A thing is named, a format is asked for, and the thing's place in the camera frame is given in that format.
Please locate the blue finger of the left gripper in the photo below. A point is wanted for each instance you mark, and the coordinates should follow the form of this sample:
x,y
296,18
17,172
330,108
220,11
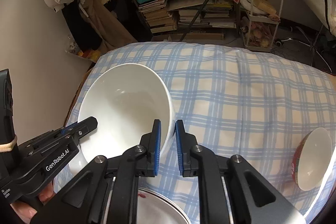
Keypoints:
x,y
82,129
68,128

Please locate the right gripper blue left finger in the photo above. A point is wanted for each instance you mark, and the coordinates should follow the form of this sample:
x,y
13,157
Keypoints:
x,y
149,160

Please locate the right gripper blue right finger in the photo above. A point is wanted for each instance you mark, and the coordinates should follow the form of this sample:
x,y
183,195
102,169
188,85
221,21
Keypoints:
x,y
188,165

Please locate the large white bowl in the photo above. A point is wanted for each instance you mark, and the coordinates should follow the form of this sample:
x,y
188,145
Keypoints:
x,y
125,100

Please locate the red patterned bowl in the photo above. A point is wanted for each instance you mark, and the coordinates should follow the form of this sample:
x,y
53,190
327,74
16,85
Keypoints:
x,y
311,159

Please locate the person's left hand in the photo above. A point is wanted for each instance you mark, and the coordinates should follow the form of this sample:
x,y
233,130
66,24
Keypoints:
x,y
24,209

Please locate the cherry pattern plate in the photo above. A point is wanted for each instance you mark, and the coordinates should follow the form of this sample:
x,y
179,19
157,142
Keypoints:
x,y
156,208

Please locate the blue plaid cloth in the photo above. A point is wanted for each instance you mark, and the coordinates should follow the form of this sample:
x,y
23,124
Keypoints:
x,y
235,101

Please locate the tan hanging coat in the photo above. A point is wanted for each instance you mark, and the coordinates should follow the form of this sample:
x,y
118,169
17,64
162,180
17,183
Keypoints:
x,y
111,32

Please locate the stack of books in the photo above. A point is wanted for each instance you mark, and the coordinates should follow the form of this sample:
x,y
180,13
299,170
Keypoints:
x,y
158,16

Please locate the white rolling cart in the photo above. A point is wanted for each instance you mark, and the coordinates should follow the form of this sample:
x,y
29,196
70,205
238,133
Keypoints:
x,y
259,27

